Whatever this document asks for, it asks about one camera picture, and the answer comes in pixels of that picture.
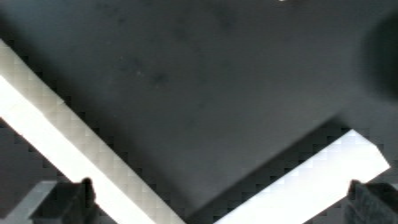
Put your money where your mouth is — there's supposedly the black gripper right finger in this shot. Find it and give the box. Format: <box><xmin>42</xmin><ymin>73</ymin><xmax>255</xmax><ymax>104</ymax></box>
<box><xmin>344</xmin><ymin>180</ymin><xmax>398</xmax><ymax>224</ymax></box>

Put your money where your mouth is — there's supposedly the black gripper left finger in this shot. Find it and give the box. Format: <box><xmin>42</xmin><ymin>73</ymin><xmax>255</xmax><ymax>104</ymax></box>
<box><xmin>0</xmin><ymin>178</ymin><xmax>97</xmax><ymax>224</ymax></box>

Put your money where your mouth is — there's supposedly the white U-shaped fence frame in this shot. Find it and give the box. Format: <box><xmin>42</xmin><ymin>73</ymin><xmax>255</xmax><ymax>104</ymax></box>
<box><xmin>0</xmin><ymin>40</ymin><xmax>388</xmax><ymax>224</ymax></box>

